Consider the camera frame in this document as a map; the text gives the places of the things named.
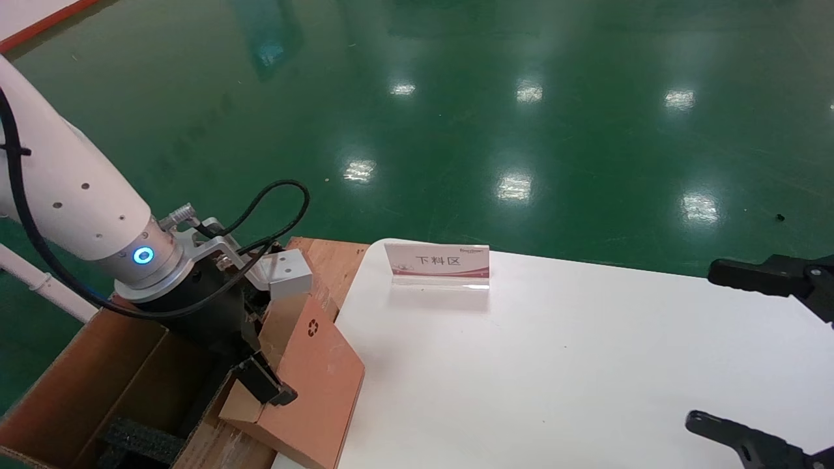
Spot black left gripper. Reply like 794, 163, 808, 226
134, 257, 298, 406

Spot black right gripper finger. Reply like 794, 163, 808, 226
708, 254, 834, 326
685, 410, 834, 469

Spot large open cardboard box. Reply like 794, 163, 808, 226
0, 306, 281, 469

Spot black foam insert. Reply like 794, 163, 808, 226
98, 417, 186, 467

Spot brown wooden board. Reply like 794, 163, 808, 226
287, 236, 371, 323

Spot acrylic sign with Chinese text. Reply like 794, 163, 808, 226
383, 242, 491, 291

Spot white vertical pole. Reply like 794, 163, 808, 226
0, 244, 98, 323

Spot black looped cable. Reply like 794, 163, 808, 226
207, 180, 311, 256

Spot black cable with yellow tag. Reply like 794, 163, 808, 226
0, 88, 282, 320

